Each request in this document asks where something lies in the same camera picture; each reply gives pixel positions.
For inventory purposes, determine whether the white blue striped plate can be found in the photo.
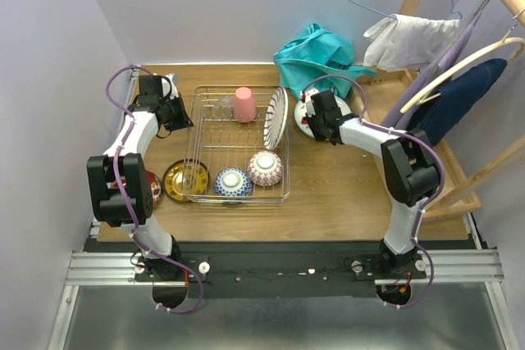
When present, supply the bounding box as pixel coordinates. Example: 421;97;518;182
263;87;289;151

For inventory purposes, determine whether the clear glass cup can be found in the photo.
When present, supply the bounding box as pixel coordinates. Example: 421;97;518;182
212;95;234;120

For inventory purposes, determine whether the gold black plate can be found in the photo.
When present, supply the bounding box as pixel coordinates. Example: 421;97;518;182
162;158;210;202

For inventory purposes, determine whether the wire dish rack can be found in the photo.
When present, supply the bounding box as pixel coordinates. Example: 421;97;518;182
185;85;290;203

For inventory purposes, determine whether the pink plastic cup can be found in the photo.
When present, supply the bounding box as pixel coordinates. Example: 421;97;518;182
233;87;257;123

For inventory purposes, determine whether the red white patterned bowl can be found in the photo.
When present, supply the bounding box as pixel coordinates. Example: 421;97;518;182
247;151;284;187

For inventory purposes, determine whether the blue patterned bowl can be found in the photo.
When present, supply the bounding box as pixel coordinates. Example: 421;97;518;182
213;167;253;205

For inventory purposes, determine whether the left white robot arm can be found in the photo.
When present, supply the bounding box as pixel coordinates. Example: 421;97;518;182
86;74;193;280

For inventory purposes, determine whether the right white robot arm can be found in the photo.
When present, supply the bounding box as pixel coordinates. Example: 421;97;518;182
302;91;442;278

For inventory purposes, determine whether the teal cloth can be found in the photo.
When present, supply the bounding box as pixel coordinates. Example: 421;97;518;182
273;23;377;98

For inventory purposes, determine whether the red floral bowl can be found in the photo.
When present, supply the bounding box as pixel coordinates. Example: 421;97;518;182
146;170;163;207

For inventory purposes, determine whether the cream plastic hanger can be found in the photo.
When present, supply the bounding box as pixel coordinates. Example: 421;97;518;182
400;35;524;114

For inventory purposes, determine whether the white garment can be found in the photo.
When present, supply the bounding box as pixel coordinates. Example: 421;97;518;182
363;14;460;71

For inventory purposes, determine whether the navy garment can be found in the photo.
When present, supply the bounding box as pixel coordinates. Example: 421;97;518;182
406;58;508;147

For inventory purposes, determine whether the purple garment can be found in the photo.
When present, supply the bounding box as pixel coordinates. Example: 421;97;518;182
381;12;481;130

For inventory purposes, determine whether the grey metal hanger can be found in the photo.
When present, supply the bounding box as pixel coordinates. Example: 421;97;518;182
471;0;491;22

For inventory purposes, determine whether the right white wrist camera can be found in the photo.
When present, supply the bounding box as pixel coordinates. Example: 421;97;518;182
299;94;313;127

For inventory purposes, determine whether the wooden clothes rack frame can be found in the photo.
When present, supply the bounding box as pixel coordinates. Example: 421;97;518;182
352;0;525;220

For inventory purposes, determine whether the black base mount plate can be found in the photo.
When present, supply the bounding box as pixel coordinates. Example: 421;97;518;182
81;239;485;301

